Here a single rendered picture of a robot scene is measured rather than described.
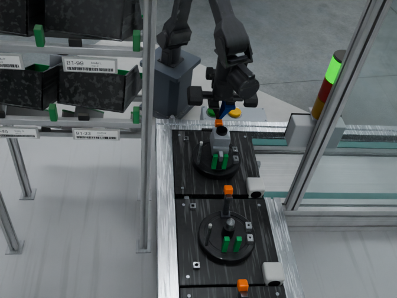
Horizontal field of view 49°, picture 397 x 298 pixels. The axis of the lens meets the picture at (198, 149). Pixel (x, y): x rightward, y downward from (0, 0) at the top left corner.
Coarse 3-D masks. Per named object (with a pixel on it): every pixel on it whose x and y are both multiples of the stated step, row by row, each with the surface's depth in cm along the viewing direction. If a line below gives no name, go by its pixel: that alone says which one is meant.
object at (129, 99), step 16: (64, 80) 83; (80, 80) 82; (96, 80) 82; (112, 80) 82; (128, 80) 85; (64, 96) 84; (80, 96) 84; (96, 96) 83; (112, 96) 83; (128, 96) 87
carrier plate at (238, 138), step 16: (176, 144) 127; (192, 144) 127; (240, 144) 130; (176, 160) 122; (176, 176) 118; (192, 176) 119; (240, 176) 121; (256, 176) 122; (176, 192) 115; (192, 192) 115; (208, 192) 116; (240, 192) 117
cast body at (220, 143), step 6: (222, 126) 116; (216, 132) 115; (222, 132) 114; (228, 132) 116; (210, 138) 120; (216, 138) 114; (222, 138) 114; (228, 138) 114; (210, 144) 120; (216, 144) 115; (222, 144) 115; (228, 144) 116; (216, 150) 116; (222, 150) 116; (228, 150) 116; (222, 156) 115
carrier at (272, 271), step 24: (192, 216) 110; (216, 216) 108; (240, 216) 109; (264, 216) 112; (192, 240) 105; (216, 240) 104; (240, 240) 98; (264, 240) 107; (192, 264) 101; (216, 264) 101; (240, 264) 102; (264, 264) 100
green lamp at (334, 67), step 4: (332, 60) 87; (332, 64) 87; (336, 64) 86; (340, 64) 85; (328, 68) 89; (332, 68) 87; (336, 68) 86; (328, 72) 88; (332, 72) 87; (336, 72) 87; (328, 76) 89; (332, 76) 88; (328, 80) 89; (332, 80) 88
